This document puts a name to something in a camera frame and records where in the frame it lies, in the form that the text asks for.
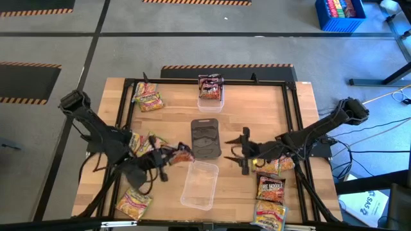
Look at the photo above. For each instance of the green-edged Maruchan ramen packet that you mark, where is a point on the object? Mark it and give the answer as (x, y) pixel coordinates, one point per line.
(144, 147)
(150, 102)
(133, 203)
(268, 167)

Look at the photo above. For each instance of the small clear plastic bin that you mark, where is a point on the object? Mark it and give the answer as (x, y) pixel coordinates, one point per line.
(210, 107)

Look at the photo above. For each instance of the black floor beam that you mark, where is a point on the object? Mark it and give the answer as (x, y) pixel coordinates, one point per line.
(369, 185)

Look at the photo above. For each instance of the black metal stand base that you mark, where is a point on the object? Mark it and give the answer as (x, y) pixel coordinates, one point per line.
(369, 82)

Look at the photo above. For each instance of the white printed cardboard box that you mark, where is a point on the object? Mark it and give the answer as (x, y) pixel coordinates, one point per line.
(363, 208)

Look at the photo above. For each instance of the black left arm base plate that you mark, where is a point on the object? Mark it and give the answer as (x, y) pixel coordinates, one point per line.
(93, 148)

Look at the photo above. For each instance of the dark grey box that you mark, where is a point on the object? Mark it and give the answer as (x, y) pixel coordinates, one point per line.
(401, 208)

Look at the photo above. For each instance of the hazard-striped black floor mat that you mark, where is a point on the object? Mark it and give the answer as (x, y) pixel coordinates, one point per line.
(25, 83)
(192, 2)
(180, 74)
(32, 4)

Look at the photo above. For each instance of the dark floor bracket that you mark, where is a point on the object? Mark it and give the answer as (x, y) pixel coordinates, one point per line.
(9, 146)

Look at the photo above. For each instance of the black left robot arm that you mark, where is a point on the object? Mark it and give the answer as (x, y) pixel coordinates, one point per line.
(106, 141)

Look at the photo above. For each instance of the large clear plastic bin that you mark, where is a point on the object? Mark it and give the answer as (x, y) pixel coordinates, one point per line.
(199, 189)

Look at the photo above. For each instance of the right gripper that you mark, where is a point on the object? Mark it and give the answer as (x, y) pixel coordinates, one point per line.
(263, 150)

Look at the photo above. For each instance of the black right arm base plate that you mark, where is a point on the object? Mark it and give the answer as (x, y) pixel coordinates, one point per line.
(322, 150)

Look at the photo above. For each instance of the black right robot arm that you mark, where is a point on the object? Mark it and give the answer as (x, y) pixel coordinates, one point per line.
(321, 128)

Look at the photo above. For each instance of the red snack packet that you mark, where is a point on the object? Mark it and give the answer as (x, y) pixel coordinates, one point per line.
(210, 93)

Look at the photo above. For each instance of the blue plastic crate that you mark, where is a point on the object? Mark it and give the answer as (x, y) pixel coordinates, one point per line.
(340, 26)

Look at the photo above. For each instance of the dark grey plastic bin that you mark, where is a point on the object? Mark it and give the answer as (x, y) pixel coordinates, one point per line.
(205, 141)

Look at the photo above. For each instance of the red noodle packet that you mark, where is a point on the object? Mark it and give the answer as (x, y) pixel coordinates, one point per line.
(181, 157)

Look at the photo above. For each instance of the black crossbar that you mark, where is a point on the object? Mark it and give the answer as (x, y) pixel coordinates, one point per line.
(64, 224)

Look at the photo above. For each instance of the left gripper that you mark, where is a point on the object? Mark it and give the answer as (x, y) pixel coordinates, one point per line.
(155, 160)

